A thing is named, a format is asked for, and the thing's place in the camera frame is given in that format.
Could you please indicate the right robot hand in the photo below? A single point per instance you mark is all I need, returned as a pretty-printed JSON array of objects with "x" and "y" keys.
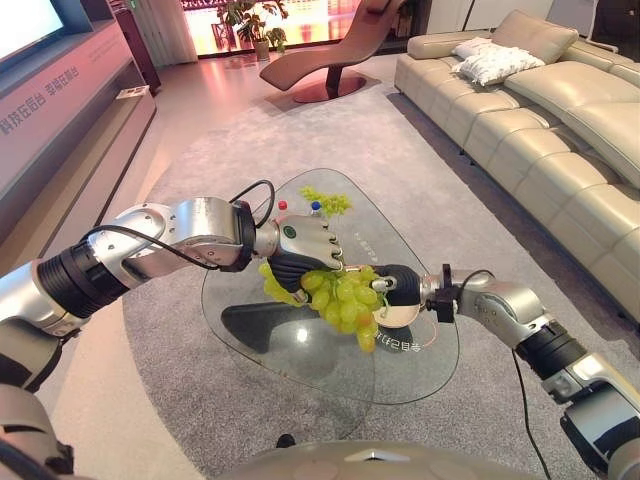
[{"x": 402, "y": 287}]

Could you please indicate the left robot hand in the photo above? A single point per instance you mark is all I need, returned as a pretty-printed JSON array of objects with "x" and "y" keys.
[{"x": 300, "y": 240}]

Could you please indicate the large green grape bunch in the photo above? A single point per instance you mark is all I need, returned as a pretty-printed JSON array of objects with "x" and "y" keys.
[{"x": 345, "y": 300}]

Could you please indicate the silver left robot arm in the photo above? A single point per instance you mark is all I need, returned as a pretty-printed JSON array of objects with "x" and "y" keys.
[{"x": 200, "y": 225}]

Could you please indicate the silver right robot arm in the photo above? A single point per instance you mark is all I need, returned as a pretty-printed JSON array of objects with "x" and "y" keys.
[{"x": 505, "y": 302}]

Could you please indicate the bottle with blue cap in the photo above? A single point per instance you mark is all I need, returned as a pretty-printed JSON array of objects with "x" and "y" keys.
[{"x": 315, "y": 206}]

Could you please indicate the bottle with red cap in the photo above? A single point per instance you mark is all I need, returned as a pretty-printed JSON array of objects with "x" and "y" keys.
[{"x": 283, "y": 205}]

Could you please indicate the small green grape bunch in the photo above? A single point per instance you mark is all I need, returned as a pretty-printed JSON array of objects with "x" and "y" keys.
[{"x": 330, "y": 201}]

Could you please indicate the grey carpet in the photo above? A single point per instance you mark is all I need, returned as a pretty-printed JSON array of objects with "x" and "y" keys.
[{"x": 280, "y": 150}]

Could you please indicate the dark coffee table base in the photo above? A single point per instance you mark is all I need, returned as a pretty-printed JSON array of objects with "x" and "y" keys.
[{"x": 270, "y": 327}]

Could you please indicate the glass coffee table top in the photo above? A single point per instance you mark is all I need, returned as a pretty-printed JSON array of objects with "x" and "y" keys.
[{"x": 320, "y": 370}]

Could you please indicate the silver robot torso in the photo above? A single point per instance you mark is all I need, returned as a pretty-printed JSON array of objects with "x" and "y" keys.
[{"x": 380, "y": 462}]

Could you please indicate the brown lounge chair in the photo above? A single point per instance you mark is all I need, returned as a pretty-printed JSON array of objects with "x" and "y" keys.
[{"x": 325, "y": 65}]

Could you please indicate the dark robot foot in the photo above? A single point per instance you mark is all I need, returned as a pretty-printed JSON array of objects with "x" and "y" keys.
[{"x": 285, "y": 441}]

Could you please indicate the beige leather sofa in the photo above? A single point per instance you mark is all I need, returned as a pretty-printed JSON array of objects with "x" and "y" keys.
[{"x": 550, "y": 130}]

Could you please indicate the green potted plant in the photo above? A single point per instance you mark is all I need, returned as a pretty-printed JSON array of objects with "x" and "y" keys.
[{"x": 257, "y": 22}]

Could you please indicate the small card on cabinet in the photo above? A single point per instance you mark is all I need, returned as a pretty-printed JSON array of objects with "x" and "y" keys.
[{"x": 132, "y": 92}]

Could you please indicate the large white fluffy pillow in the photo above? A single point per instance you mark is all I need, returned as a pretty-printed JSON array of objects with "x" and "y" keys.
[{"x": 500, "y": 65}]

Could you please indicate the long low media cabinet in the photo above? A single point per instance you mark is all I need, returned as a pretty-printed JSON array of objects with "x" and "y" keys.
[{"x": 70, "y": 150}]

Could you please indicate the small white fluffy pillow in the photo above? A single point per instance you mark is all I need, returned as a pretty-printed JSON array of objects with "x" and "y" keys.
[{"x": 472, "y": 46}]

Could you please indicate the dark tower appliance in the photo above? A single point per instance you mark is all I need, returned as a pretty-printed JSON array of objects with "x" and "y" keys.
[{"x": 137, "y": 45}]

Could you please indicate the television screen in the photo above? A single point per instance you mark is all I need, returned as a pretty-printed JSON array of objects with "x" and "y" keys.
[{"x": 27, "y": 22}]

